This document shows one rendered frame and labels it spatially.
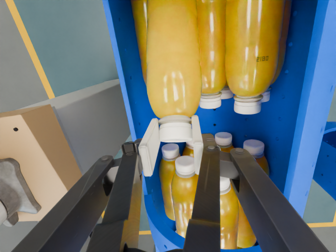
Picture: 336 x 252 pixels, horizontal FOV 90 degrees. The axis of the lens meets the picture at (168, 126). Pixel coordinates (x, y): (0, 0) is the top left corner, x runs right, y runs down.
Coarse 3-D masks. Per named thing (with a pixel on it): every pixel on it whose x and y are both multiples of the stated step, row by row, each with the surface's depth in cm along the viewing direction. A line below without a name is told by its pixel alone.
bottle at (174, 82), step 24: (168, 0) 19; (192, 0) 21; (168, 24) 19; (192, 24) 20; (168, 48) 18; (192, 48) 19; (168, 72) 18; (192, 72) 18; (168, 96) 18; (192, 96) 18; (168, 120) 18
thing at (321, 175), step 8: (328, 128) 76; (328, 136) 98; (328, 144) 70; (320, 152) 71; (328, 152) 68; (320, 160) 70; (328, 160) 67; (320, 168) 69; (328, 168) 66; (320, 176) 70; (328, 176) 66; (320, 184) 72; (328, 184) 66; (328, 192) 68
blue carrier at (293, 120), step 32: (128, 0) 28; (320, 0) 12; (128, 32) 28; (288, 32) 27; (320, 32) 13; (128, 64) 28; (288, 64) 28; (320, 64) 14; (128, 96) 27; (288, 96) 29; (320, 96) 15; (224, 128) 43; (256, 128) 37; (288, 128) 30; (320, 128) 17; (288, 160) 31; (160, 192) 43; (288, 192) 18; (160, 224) 27
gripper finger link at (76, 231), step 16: (96, 160) 13; (112, 160) 13; (96, 176) 11; (80, 192) 10; (96, 192) 11; (64, 208) 9; (80, 208) 9; (96, 208) 10; (48, 224) 8; (64, 224) 8; (80, 224) 9; (32, 240) 7; (48, 240) 7; (64, 240) 8; (80, 240) 9
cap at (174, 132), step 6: (162, 126) 19; (168, 126) 18; (174, 126) 18; (180, 126) 18; (186, 126) 19; (162, 132) 19; (168, 132) 18; (174, 132) 18; (180, 132) 18; (186, 132) 18; (162, 138) 19; (168, 138) 18; (174, 138) 18; (180, 138) 18; (186, 138) 18
